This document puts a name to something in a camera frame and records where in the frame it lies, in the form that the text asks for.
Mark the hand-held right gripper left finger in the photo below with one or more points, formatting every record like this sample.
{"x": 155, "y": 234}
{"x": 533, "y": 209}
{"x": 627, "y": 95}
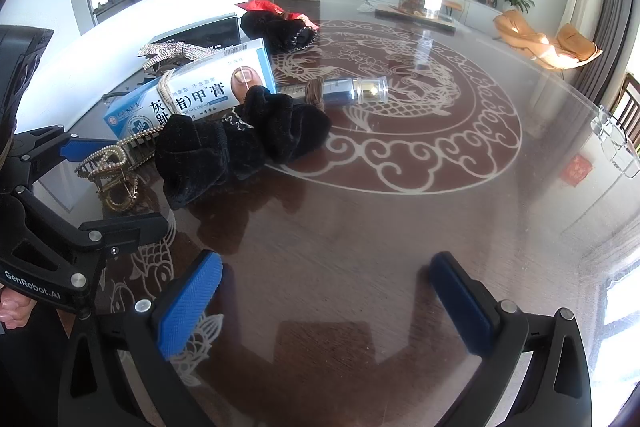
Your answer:
{"x": 190, "y": 304}

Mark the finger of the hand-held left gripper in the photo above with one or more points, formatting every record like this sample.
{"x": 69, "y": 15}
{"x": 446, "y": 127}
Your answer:
{"x": 75, "y": 148}
{"x": 140, "y": 229}

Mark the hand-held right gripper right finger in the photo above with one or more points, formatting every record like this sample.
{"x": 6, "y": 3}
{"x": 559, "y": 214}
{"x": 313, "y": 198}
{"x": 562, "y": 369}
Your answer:
{"x": 460, "y": 307}

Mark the pearl hair clip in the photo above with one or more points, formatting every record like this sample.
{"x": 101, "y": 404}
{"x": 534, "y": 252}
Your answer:
{"x": 100, "y": 159}

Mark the gold hair claw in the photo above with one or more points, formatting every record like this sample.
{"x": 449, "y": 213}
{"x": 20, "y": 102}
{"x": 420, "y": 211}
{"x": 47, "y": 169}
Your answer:
{"x": 120, "y": 197}

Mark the rhinestone hair comb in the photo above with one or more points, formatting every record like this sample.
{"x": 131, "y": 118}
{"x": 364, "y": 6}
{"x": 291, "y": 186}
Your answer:
{"x": 140, "y": 141}

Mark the large black velvet bow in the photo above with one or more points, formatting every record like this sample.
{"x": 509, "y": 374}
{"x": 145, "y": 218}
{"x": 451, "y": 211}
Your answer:
{"x": 215, "y": 157}

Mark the rhinestone bow hair clip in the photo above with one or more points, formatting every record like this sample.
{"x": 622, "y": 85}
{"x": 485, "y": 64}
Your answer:
{"x": 170, "y": 52}

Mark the blue and white ointment box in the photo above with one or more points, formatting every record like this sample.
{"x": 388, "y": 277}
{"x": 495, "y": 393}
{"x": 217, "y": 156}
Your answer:
{"x": 210, "y": 77}

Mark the glass perfume bottle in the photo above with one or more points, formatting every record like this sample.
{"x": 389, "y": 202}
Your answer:
{"x": 350, "y": 91}

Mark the brown patterned glass desktop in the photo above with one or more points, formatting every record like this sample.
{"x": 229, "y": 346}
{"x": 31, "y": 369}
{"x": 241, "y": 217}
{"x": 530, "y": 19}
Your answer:
{"x": 350, "y": 232}

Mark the person's left hand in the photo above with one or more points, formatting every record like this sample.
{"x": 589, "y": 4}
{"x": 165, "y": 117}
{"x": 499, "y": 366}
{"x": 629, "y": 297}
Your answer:
{"x": 14, "y": 309}

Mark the clear drinking glasses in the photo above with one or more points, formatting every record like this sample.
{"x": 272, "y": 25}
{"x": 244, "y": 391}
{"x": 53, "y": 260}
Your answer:
{"x": 615, "y": 142}

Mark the black beaded scrunchie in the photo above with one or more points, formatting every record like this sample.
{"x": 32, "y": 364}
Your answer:
{"x": 277, "y": 34}

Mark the red satin bow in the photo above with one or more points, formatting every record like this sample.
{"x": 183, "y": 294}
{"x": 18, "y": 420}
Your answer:
{"x": 262, "y": 8}

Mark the wooden slatted chair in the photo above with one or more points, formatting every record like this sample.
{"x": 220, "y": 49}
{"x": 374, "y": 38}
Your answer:
{"x": 627, "y": 107}

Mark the orange lounge chair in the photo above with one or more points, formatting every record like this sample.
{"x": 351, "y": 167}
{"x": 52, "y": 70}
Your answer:
{"x": 540, "y": 39}

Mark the mat under jar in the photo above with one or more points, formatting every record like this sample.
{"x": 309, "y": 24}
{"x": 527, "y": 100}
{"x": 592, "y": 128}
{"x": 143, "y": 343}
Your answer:
{"x": 400, "y": 14}

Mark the orange bench stool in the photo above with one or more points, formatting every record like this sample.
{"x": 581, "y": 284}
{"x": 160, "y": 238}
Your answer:
{"x": 454, "y": 6}

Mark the grey curtain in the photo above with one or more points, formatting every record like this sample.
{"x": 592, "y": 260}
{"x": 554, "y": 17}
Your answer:
{"x": 607, "y": 7}

